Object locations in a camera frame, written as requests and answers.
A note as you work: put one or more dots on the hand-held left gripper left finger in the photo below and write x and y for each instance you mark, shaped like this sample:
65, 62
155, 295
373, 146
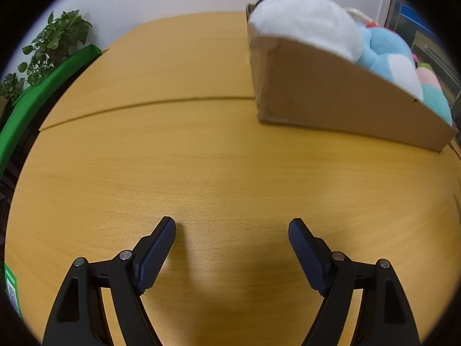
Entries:
158, 252

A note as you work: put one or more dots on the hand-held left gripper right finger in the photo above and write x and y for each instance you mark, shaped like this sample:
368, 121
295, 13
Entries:
306, 256

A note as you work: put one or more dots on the cardboard box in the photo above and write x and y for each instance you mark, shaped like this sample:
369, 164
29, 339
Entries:
324, 90

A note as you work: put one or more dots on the pink pig plush toy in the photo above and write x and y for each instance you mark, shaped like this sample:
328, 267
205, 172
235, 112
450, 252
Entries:
437, 97

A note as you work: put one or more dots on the blue plush toy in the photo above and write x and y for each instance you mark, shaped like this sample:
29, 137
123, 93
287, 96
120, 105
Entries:
387, 45

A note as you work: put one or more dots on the green sticker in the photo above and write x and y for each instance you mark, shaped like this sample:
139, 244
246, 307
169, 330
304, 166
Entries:
10, 281

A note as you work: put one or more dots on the green board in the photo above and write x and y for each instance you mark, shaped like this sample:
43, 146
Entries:
43, 86

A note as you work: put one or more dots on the small potted plant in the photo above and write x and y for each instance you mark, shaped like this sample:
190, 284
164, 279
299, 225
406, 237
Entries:
10, 86

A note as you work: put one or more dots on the large potted plant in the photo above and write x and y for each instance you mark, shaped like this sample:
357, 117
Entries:
54, 43

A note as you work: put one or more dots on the white plush toy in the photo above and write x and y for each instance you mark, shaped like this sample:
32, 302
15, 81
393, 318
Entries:
309, 18

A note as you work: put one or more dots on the glass door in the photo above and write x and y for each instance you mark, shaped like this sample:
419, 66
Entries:
443, 54

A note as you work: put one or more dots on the blue door sign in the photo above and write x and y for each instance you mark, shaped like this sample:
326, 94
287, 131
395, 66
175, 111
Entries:
412, 14

